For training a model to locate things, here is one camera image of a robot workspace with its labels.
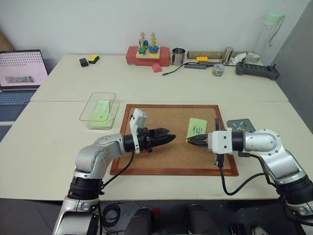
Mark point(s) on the red pushpin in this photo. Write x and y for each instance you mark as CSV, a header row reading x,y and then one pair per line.
x,y
188,140

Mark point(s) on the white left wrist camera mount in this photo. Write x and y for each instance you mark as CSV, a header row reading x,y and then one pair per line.
x,y
135,120

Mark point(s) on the green note with black writing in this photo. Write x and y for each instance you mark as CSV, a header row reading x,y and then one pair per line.
x,y
196,124

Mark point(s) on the clear jar of colourful pins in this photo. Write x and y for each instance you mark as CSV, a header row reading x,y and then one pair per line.
x,y
217,71

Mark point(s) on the open laptop with pink screen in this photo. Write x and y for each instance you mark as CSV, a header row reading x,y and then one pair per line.
x,y
19,71

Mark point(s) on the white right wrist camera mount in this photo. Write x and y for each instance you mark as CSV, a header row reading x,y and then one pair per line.
x,y
221,142

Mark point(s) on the white shoe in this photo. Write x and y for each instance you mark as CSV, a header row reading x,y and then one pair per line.
x,y
258,230

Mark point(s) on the shiny metal cylinder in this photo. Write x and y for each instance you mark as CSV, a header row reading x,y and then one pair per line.
x,y
228,55

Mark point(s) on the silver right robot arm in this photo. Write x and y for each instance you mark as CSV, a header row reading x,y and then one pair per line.
x,y
271,151

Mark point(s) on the wooden colourful stacking toy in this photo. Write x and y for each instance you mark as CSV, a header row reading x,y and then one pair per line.
x,y
148,47

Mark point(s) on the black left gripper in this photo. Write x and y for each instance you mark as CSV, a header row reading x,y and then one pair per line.
x,y
144,142

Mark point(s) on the crumpled white paper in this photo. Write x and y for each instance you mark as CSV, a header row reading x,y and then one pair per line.
x,y
239,58

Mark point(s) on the black handheld controller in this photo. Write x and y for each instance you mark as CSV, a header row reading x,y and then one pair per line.
x,y
256,69

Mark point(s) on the dark rounded shape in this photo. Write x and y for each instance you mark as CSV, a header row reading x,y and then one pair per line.
x,y
139,221
203,220

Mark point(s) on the green sticky notes stack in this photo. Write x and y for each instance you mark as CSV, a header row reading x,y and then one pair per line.
x,y
101,115

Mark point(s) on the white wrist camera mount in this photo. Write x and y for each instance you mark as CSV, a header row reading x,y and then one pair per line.
x,y
135,120
221,142

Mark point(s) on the pink arched block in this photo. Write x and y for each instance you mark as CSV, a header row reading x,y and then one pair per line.
x,y
157,68

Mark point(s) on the small black block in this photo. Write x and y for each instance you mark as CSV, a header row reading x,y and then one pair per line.
x,y
83,62

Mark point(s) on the yellow pushpin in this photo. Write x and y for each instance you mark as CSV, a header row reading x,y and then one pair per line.
x,y
240,128

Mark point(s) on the clear plastic box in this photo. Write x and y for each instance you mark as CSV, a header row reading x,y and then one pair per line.
x,y
97,107

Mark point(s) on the yellow and black eraser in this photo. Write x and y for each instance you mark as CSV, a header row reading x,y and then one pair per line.
x,y
94,58

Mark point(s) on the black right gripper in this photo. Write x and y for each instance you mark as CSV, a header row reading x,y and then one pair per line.
x,y
216,125

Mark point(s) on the metal cup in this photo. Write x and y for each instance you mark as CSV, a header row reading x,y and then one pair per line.
x,y
178,57

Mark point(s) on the yellow toy brick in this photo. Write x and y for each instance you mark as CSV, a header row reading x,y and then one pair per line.
x,y
202,59

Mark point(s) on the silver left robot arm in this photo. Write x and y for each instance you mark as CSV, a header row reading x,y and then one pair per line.
x,y
97,156

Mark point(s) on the wood-framed cork board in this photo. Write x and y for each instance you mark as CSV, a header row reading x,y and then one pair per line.
x,y
168,156

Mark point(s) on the clear bottle with green lid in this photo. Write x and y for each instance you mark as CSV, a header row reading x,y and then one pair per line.
x,y
267,36

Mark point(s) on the dark grey tray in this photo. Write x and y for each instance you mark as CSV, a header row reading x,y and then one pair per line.
x,y
248,123

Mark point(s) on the red cardboard box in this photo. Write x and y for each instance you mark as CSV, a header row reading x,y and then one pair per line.
x,y
132,57

